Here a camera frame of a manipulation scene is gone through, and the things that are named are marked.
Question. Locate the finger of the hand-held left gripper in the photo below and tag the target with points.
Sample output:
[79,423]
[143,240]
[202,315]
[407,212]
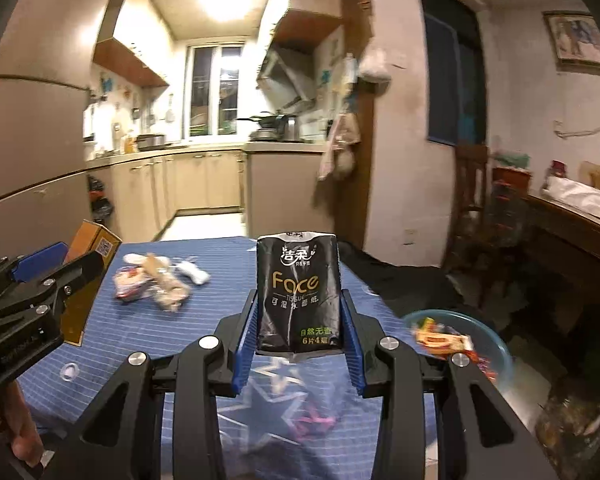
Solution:
[75,275]
[40,260]

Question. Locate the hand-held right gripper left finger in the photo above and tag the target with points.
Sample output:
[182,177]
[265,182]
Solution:
[245,350]

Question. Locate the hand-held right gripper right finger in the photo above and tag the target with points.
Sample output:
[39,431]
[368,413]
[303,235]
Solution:
[354,350]

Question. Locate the orange cardboard box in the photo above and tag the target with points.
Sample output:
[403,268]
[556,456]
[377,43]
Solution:
[87,237]

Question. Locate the black tissue packet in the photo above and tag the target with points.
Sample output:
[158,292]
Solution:
[300,285]

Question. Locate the blue plastic basin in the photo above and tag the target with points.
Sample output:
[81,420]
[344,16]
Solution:
[495,345]

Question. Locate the black trash bag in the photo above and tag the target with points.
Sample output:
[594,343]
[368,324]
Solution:
[101,200]

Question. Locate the person's left hand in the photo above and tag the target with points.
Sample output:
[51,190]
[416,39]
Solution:
[25,435]

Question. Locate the white crumpled tissue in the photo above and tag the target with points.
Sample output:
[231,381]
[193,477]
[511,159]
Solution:
[135,258]
[195,272]

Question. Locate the black cloth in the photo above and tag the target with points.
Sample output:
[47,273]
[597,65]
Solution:
[405,280]

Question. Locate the orange snack wrapper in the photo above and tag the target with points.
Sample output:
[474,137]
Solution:
[440,337]

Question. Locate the blue star-print tablecloth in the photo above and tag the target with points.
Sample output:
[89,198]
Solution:
[145,350]

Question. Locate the beige refrigerator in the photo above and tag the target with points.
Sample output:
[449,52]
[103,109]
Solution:
[30,135]

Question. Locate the red candy wrapper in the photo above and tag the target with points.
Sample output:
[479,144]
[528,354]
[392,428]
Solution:
[486,367]

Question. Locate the orange liquid bottle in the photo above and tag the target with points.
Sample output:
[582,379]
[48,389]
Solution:
[129,144]

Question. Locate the beige base kitchen cabinets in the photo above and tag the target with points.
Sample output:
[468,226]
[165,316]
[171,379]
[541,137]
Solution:
[195,180]

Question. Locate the rice cooker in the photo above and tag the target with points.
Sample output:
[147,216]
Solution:
[151,141]

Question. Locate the wooden chair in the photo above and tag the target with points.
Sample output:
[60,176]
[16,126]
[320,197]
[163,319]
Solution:
[472,195]

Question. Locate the beige hanging bags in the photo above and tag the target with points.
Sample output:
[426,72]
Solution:
[340,147]

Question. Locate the gas stove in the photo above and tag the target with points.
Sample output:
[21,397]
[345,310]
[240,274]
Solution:
[264,135]

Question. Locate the steel electric kettle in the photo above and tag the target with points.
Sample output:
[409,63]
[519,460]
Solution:
[290,127]

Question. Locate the kitchen window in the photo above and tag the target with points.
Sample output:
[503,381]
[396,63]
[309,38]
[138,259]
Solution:
[212,90]

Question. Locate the black wok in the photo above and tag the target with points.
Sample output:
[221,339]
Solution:
[265,120]

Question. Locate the red flower pot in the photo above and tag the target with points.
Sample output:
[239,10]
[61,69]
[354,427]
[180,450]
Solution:
[512,177]

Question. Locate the dark wooden table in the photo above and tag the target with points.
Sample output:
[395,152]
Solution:
[580,260]

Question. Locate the red-lid jar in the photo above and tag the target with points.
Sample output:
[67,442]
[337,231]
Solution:
[557,169]

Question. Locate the white bag on table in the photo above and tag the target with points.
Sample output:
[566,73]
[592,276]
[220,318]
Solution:
[580,197]

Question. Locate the small pale hanging bag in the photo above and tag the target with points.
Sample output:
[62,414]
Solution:
[347,75]

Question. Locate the steel range hood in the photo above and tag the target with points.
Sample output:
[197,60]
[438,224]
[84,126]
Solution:
[285,77]

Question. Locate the white hanging plastic bag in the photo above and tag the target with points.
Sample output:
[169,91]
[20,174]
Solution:
[375,65]

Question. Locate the white wall outlet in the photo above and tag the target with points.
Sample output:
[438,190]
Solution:
[409,237]

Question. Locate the wall kitchen cabinet over hood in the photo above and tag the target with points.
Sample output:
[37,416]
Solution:
[310,20]

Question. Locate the framed wall picture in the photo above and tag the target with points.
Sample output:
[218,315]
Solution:
[580,42]

